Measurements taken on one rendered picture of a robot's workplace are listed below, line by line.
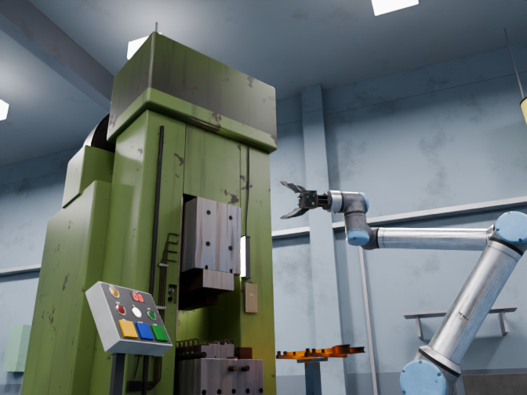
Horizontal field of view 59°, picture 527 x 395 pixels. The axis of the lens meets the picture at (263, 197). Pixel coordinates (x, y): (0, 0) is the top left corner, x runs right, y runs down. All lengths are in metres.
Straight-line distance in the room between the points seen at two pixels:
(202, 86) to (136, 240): 1.11
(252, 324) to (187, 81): 1.52
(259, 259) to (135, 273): 0.83
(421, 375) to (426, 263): 4.34
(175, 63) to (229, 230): 1.09
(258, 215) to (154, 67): 1.10
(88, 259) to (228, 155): 1.05
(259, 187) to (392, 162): 3.60
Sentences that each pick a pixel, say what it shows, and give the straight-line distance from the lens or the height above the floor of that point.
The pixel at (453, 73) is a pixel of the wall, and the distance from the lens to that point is 7.06.
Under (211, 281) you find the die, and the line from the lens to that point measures 2.53.
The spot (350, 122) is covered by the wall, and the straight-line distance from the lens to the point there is 6.86.
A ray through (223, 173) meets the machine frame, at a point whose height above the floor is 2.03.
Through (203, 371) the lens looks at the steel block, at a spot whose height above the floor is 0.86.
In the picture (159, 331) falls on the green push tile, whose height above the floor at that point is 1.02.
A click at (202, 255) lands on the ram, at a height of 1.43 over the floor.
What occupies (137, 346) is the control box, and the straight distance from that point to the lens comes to 2.05.
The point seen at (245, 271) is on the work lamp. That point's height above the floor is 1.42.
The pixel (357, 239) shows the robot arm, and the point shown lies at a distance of 1.91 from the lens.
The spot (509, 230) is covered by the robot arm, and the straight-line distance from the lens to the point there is 1.78.
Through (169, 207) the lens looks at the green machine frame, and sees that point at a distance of 2.66.
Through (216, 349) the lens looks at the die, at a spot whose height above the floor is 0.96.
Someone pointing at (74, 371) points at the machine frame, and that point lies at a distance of 2.80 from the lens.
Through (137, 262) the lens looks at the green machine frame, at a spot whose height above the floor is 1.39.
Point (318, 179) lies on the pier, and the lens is 6.40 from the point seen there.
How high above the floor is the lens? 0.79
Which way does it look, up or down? 22 degrees up
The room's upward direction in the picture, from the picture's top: 1 degrees counter-clockwise
